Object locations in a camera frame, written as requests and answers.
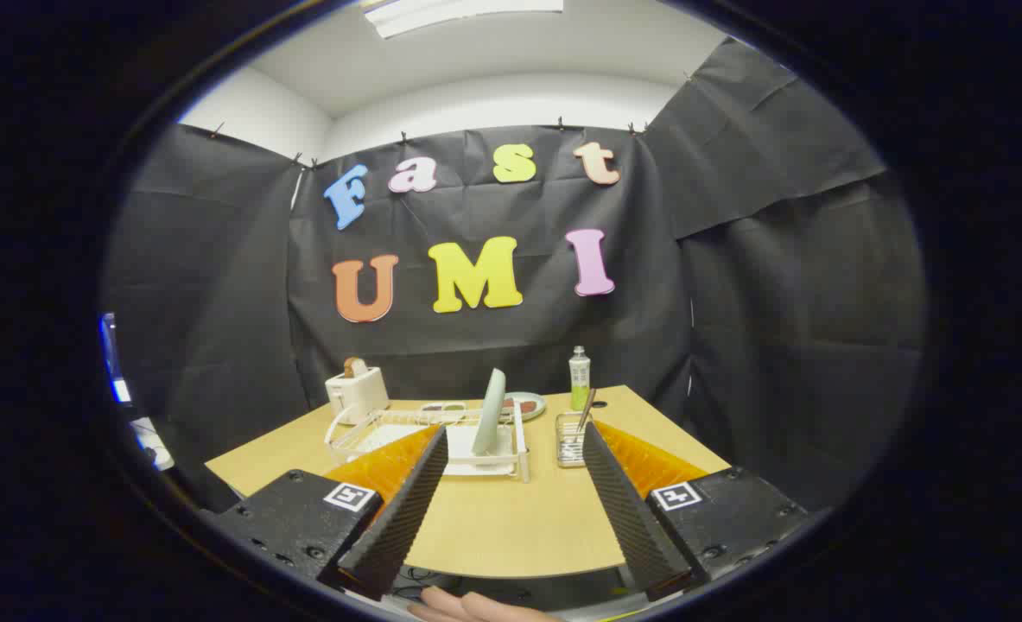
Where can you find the white divided grain dish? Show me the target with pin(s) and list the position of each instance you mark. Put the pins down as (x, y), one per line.
(443, 406)

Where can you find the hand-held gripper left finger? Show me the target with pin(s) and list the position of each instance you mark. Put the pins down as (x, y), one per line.
(398, 518)

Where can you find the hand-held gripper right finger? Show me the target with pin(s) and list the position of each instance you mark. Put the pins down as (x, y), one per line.
(631, 518)

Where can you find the white drip tray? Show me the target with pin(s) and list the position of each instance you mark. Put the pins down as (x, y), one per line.
(476, 451)

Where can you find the white toaster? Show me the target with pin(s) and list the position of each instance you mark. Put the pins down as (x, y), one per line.
(357, 393)

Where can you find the green drink bottle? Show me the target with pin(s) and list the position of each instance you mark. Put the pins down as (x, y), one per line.
(580, 380)

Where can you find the bread slice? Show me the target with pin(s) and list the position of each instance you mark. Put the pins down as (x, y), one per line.
(353, 367)

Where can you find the black backdrop cloth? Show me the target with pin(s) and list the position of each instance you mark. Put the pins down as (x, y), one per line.
(735, 345)

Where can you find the pale green plate with meat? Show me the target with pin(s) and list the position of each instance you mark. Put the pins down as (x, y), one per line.
(533, 406)

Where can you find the ceiling light panel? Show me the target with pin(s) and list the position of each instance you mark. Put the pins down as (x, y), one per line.
(459, 13)

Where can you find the white object beside table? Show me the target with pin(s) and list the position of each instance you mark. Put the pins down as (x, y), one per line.
(152, 445)

